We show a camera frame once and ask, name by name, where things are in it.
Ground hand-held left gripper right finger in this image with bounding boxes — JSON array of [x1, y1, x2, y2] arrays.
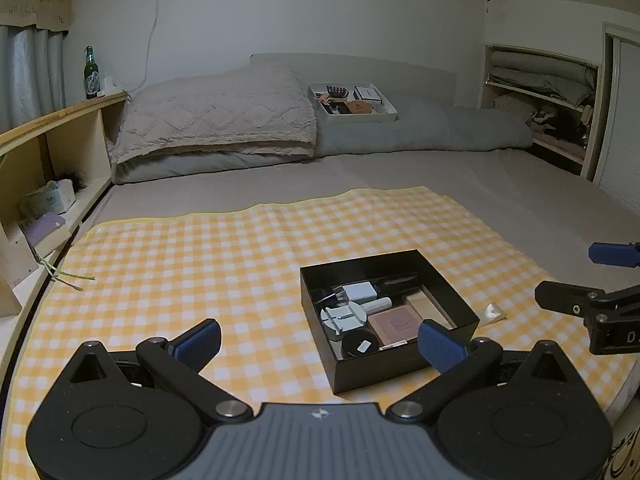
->
[[387, 320, 574, 420]]

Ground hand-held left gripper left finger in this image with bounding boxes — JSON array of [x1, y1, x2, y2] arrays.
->
[[65, 318, 249, 421]]

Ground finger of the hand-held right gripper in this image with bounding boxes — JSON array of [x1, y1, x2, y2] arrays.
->
[[588, 242, 640, 267], [534, 280, 640, 316]]

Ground brown lip gloss tube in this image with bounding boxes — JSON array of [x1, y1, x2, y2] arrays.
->
[[378, 337, 419, 352]]

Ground beige rectangular box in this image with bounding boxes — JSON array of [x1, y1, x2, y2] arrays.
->
[[404, 292, 456, 331]]

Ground pink compact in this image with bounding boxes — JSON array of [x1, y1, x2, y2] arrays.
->
[[367, 305, 426, 349]]

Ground black box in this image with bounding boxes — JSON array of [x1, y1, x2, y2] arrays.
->
[[299, 249, 480, 395]]

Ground white cylinder tube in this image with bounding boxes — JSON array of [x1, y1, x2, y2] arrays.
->
[[357, 297, 394, 314]]

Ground black oval case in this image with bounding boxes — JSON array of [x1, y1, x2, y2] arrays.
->
[[372, 270, 421, 297]]

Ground black round jar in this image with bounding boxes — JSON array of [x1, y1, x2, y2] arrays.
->
[[340, 330, 382, 360]]

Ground white charger adapter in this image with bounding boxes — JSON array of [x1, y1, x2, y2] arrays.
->
[[332, 282, 379, 306]]

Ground grey watch link tool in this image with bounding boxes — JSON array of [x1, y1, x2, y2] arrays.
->
[[319, 302, 371, 341]]

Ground yellow checked mat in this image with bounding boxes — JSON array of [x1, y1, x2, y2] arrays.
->
[[0, 187, 622, 480]]

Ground beige printed cardboard panel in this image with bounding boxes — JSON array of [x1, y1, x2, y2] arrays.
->
[[602, 404, 640, 480]]

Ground green plant stems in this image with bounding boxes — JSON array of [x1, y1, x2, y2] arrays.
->
[[37, 252, 96, 291]]

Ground white sliding door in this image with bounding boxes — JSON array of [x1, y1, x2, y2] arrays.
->
[[594, 22, 640, 202]]

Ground grey pillow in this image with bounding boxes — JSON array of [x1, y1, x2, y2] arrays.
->
[[109, 147, 316, 185]]

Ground beige book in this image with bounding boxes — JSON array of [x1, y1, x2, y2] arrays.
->
[[30, 227, 71, 256]]

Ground folded grey bedding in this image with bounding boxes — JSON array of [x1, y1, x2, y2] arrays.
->
[[487, 49, 599, 109]]

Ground purple notebook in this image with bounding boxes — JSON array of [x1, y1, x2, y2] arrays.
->
[[22, 211, 67, 244]]

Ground wooden board stand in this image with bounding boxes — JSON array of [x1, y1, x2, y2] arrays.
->
[[0, 220, 24, 319]]

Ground pale green tissue box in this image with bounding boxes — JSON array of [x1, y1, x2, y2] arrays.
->
[[19, 179, 76, 216]]

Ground white tray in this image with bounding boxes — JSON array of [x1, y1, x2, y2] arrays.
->
[[307, 82, 400, 124]]

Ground wooden bedside shelf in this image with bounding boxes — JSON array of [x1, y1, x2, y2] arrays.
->
[[0, 91, 129, 319]]

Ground green beer bottle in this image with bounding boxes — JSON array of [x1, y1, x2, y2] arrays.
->
[[82, 45, 100, 100]]

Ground grey curtain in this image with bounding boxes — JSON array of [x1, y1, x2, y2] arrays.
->
[[0, 24, 66, 134]]

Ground beige printed valance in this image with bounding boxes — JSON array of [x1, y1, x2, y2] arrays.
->
[[0, 0, 76, 31]]

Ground white wall niche shelf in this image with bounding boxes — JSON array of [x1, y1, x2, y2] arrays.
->
[[479, 42, 604, 181]]

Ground white wall cable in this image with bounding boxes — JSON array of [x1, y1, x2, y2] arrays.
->
[[122, 0, 172, 94]]

